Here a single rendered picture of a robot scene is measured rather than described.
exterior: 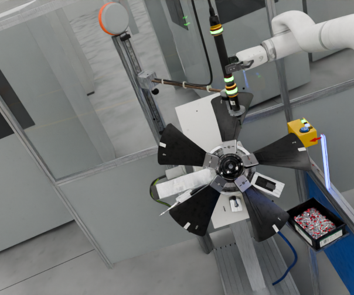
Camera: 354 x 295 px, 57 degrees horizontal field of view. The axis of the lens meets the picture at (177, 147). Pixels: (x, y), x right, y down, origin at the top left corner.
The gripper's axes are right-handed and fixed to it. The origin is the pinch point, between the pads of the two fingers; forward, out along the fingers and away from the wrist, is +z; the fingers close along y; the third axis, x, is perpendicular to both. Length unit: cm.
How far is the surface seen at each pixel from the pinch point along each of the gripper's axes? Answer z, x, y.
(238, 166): 6.4, -44.6, -5.6
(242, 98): -5.5, -22.9, 14.2
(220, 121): 7.1, -31.9, 16.5
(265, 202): 0, -64, -12
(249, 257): 13, -124, 8
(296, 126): -34, -58, 31
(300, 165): -19, -52, -10
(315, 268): -18, -123, -12
